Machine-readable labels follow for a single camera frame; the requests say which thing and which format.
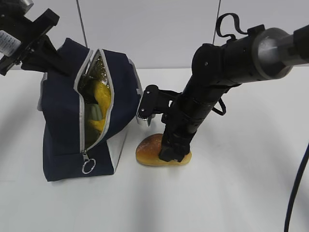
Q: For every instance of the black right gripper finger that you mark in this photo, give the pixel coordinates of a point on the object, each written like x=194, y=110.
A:
x=176, y=150

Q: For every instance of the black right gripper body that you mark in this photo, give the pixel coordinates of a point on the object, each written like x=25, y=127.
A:
x=186, y=115

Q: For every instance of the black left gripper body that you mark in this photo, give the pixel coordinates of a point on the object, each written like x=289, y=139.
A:
x=19, y=38

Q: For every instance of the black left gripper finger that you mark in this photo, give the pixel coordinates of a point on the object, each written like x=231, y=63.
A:
x=49, y=58

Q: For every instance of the brown bread roll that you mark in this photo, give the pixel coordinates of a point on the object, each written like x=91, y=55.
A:
x=147, y=153

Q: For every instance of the yellow banana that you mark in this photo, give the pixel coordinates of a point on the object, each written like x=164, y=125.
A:
x=103, y=96

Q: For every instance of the navy blue lunch bag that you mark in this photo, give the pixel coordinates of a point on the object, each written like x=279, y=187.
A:
x=87, y=114

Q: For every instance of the glass container green lid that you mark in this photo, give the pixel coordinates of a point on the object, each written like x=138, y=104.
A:
x=95, y=112

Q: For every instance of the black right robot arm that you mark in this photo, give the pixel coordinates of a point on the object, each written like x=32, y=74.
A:
x=264, y=54

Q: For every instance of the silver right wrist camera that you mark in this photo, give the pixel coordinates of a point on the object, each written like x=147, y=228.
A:
x=154, y=101

